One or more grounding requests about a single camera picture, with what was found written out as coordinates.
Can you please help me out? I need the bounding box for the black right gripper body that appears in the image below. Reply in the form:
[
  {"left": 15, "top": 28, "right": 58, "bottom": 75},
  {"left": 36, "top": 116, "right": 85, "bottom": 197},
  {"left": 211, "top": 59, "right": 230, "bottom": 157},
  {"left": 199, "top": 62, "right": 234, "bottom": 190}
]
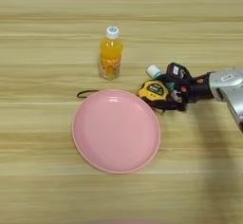
[{"left": 172, "top": 71, "right": 214, "bottom": 106}]

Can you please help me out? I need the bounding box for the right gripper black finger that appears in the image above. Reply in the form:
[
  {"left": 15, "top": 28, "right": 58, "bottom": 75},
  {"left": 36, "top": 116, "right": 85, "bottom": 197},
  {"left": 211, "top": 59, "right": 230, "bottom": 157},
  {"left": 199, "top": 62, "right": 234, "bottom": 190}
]
[
  {"left": 156, "top": 73, "right": 176, "bottom": 84},
  {"left": 147, "top": 98, "right": 187, "bottom": 112}
]

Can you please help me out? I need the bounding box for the pink round plate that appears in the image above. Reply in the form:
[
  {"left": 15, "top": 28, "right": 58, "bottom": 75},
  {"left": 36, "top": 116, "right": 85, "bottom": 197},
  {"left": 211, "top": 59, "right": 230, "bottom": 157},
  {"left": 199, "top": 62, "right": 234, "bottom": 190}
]
[{"left": 71, "top": 88, "right": 161, "bottom": 175}]

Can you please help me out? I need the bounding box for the orange juice bottle white cap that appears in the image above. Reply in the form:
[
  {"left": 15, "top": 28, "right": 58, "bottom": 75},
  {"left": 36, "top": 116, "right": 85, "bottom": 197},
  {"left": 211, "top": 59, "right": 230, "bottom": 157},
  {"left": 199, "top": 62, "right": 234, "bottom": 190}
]
[{"left": 98, "top": 26, "right": 124, "bottom": 82}]

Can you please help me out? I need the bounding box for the white teal glue stick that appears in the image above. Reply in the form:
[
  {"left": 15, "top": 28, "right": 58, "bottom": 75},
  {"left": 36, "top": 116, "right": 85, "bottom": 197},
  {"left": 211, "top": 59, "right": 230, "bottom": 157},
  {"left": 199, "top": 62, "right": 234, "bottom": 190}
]
[{"left": 145, "top": 64, "right": 176, "bottom": 92}]

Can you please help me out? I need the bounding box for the yellow tape measure black strap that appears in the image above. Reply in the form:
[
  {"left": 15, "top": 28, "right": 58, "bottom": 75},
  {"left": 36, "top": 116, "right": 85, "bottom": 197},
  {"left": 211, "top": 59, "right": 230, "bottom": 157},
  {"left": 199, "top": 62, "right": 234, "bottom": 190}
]
[{"left": 76, "top": 79, "right": 175, "bottom": 108}]

